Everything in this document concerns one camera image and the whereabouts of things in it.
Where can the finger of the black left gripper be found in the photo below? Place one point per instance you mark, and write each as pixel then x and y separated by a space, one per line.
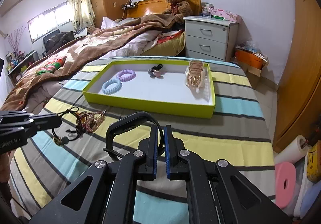
pixel 18 126

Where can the wooden headboard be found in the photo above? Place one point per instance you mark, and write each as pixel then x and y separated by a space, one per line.
pixel 146 7

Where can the brown teddy bear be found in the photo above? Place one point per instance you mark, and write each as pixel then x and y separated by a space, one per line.
pixel 178 8

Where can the pink plastic stool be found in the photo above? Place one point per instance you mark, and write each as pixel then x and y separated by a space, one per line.
pixel 285 183

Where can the pink tissue box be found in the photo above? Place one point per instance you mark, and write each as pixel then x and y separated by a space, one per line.
pixel 226 15

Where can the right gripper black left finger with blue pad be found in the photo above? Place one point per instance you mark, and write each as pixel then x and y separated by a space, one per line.
pixel 148 170

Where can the orange cardboard box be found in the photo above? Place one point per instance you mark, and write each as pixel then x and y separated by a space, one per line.
pixel 252 64

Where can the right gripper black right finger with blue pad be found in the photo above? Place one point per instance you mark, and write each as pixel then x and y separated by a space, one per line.
pixel 176 167

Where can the white paper roll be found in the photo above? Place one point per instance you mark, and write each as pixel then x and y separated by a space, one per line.
pixel 294 152

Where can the green shallow tray box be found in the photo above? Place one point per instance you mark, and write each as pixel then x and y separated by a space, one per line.
pixel 153 85

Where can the black plastic bangle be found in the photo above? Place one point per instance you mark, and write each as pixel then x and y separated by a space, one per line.
pixel 127 124

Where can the beige claw hair clip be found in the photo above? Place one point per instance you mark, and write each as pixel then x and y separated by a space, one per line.
pixel 195 75

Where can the red green pillow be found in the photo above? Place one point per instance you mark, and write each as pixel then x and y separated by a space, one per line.
pixel 52 66

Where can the wooden door wardrobe right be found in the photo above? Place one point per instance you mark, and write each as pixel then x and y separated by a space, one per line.
pixel 298 95

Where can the person's left hand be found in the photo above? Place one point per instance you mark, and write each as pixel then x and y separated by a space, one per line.
pixel 4 168

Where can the patterned window curtain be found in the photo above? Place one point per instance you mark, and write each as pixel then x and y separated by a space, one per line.
pixel 82 14

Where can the brown blanket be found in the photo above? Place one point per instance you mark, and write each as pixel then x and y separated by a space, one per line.
pixel 81 51

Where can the yellow tin box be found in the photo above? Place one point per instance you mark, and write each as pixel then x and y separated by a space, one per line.
pixel 313 164

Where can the grey bedside drawer cabinet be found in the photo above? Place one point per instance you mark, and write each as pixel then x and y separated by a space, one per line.
pixel 208 38

